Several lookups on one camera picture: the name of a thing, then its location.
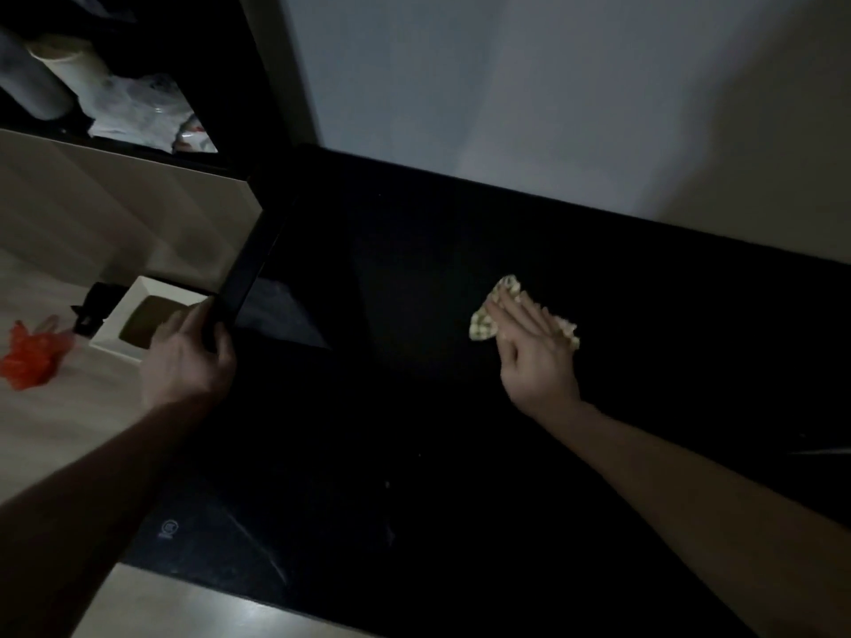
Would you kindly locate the person's right hand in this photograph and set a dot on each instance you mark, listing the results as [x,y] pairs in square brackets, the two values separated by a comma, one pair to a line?
[538,372]

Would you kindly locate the person's left hand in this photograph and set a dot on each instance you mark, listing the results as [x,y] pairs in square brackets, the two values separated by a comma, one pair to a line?
[183,372]

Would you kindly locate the yellow checkered cloth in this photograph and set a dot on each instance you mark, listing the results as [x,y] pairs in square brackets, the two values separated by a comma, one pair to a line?
[482,328]

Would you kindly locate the person's left forearm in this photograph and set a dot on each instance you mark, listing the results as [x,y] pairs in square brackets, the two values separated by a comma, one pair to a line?
[86,511]

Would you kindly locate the person's right forearm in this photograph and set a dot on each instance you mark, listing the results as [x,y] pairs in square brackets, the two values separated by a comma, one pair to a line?
[705,504]

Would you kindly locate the white square bin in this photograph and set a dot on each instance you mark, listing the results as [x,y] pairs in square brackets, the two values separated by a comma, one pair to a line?
[106,335]

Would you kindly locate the small black box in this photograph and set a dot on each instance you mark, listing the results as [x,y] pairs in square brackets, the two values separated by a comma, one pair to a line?
[93,308]

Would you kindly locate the black table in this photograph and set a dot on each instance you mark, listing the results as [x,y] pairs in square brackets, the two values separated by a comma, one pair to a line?
[432,425]

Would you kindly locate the orange plastic bag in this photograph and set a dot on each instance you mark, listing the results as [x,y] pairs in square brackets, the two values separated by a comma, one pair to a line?
[30,358]

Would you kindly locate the beige wooden panel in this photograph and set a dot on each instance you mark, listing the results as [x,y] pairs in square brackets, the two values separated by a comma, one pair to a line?
[120,212]

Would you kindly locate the white paper roll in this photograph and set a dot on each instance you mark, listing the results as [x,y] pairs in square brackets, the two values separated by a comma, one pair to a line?
[73,66]
[30,79]

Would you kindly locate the black shelf frame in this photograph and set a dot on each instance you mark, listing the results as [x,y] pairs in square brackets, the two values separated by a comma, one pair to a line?
[219,73]

